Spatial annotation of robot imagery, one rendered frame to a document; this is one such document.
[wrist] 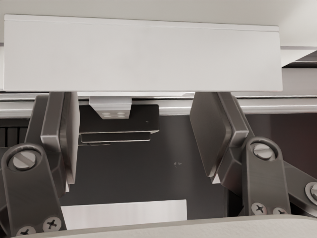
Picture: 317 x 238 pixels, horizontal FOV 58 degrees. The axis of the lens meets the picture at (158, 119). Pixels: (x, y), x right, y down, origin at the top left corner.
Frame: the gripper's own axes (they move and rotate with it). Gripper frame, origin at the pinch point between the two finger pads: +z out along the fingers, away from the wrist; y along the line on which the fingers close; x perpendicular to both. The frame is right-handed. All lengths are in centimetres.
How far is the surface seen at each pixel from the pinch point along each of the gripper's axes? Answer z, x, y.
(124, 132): 18.1, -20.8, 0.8
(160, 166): 32, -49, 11
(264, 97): 25.0, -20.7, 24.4
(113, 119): 19.2, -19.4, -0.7
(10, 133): 32, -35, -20
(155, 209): 1.4, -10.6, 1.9
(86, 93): 7.6, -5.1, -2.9
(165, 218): 0.8, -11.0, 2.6
